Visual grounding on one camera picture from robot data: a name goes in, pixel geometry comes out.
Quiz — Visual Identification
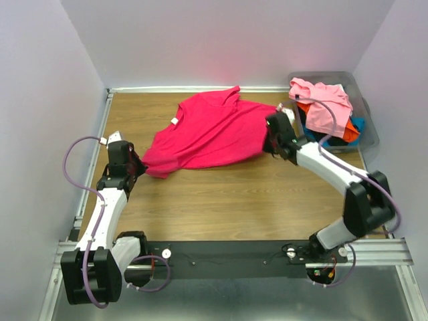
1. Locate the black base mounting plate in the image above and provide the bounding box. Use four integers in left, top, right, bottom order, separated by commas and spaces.
126, 240, 348, 283

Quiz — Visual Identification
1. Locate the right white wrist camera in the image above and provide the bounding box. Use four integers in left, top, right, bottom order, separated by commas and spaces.
276, 103, 296, 126

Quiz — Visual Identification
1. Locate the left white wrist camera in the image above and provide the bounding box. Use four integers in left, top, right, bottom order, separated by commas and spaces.
99, 130, 124, 146

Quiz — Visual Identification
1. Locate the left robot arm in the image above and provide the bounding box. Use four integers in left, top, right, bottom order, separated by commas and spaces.
60, 131, 146, 308

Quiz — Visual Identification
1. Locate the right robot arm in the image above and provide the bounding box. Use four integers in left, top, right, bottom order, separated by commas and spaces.
263, 112, 398, 258

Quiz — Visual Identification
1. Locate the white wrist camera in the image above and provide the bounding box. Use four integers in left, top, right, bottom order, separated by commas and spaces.
99, 130, 124, 146
276, 103, 296, 126

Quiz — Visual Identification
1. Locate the orange t-shirt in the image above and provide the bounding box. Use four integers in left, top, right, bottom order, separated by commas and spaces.
297, 103, 365, 146

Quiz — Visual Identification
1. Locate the light pink t-shirt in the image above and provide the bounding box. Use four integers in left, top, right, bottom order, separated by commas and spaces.
289, 78, 353, 137

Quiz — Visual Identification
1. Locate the aluminium front rail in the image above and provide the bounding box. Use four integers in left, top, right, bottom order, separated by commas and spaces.
53, 237, 415, 268

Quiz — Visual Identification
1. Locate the teal t-shirt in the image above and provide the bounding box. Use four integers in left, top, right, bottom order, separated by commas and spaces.
300, 116, 366, 146

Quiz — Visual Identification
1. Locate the black t-shirt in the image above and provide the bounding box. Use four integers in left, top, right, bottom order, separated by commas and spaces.
297, 108, 348, 147

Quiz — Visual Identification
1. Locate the magenta t-shirt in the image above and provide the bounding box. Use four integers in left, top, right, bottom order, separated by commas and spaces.
142, 86, 276, 179

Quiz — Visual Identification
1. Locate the clear plastic bin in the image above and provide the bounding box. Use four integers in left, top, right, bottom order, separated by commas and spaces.
288, 71, 379, 152

